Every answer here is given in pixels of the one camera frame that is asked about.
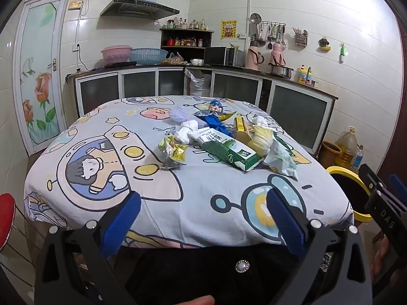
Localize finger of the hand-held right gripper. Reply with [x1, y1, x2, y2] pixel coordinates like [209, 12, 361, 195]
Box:
[359, 164, 386, 194]
[388, 174, 407, 201]

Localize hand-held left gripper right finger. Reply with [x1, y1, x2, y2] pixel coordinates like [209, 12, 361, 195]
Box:
[266, 188, 372, 305]

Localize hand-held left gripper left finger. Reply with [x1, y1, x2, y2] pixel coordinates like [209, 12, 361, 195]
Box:
[35, 191, 142, 305]

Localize black bin with yellow rim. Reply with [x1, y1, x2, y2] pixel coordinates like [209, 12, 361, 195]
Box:
[326, 165, 374, 222]

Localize green white snack bag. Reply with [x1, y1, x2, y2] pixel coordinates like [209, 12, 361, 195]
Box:
[262, 133, 300, 180]

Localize green white milk carton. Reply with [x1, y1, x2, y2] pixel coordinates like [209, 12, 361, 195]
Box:
[190, 128, 260, 172]

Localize person's right hand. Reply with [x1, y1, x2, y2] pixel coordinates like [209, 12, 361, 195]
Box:
[370, 237, 391, 282]

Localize person's left hand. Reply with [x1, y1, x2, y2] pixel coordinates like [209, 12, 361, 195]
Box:
[155, 295, 216, 305]

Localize blue liquid bottle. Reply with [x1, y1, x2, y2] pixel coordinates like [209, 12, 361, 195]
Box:
[352, 145, 364, 167]

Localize large cooking oil jug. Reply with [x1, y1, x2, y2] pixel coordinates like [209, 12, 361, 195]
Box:
[335, 126, 357, 167]

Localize brown plastic bucket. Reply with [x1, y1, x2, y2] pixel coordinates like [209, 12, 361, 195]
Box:
[319, 140, 343, 167]

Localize cartoon printed tablecloth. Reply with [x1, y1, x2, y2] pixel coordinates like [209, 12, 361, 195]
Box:
[24, 95, 355, 249]

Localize pale yellow crumpled paper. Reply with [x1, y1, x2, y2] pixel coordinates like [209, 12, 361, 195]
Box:
[251, 125, 276, 158]

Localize crumpled yellow snack packet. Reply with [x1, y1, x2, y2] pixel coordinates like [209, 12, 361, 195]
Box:
[158, 133, 189, 170]

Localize long glass door counter cabinet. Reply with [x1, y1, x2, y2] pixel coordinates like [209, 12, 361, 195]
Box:
[184, 65, 339, 157]

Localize person's black garment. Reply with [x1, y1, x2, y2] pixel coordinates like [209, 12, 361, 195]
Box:
[73, 243, 334, 305]

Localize small white crumpled tissue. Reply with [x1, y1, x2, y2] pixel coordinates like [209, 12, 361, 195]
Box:
[251, 114, 271, 128]

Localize yellow cardboard box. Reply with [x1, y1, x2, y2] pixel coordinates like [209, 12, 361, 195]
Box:
[234, 116, 255, 148]

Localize red stool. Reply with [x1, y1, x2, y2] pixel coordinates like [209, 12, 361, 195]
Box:
[0, 193, 16, 251]

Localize yellow dish soap bottle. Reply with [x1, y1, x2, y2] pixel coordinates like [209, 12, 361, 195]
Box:
[298, 65, 311, 85]

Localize blue plastic bag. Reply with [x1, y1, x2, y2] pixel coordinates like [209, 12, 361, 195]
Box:
[203, 114, 236, 139]

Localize blue cartoon snack packet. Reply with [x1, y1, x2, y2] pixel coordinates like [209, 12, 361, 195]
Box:
[192, 100, 237, 123]

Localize short glass door counter cabinet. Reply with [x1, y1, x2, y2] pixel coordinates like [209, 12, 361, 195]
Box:
[66, 64, 186, 119]

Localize steel cooking pot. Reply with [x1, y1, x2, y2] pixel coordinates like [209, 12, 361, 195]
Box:
[269, 63, 294, 80]

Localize metal chopstick holder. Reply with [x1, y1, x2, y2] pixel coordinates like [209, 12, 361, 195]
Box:
[293, 28, 309, 45]

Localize black induction cooktop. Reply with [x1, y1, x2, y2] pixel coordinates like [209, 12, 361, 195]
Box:
[92, 61, 138, 70]

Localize white woven sack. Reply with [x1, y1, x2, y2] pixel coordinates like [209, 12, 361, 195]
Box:
[185, 68, 212, 96]

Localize pink plastic basin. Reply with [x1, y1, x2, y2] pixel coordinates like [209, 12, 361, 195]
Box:
[101, 45, 133, 65]

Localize blue plastic basket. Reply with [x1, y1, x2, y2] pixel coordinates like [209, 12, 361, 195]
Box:
[129, 48, 169, 65]

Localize plastic bag of food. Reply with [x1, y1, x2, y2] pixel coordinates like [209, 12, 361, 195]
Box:
[162, 52, 185, 65]

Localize flower printed glass door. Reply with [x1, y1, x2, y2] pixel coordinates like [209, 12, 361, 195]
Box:
[13, 0, 72, 156]

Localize rack of hanging utensils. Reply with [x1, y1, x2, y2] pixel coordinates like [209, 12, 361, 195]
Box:
[250, 13, 287, 50]

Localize black microwave oven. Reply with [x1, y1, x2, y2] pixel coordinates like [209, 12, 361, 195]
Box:
[204, 46, 245, 67]

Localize row of jars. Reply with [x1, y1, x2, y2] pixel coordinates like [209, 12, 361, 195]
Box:
[165, 36, 204, 48]

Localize dark corner shelf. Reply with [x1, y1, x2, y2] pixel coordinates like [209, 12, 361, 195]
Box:
[159, 28, 215, 49]

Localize row of seasoning bottles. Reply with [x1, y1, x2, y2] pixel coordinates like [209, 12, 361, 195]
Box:
[167, 18, 209, 30]

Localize pink thermos with dark handle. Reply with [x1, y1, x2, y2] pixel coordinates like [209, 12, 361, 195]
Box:
[245, 41, 265, 71]

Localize yellow wall poster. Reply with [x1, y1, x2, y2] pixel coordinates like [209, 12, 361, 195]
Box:
[222, 20, 238, 40]

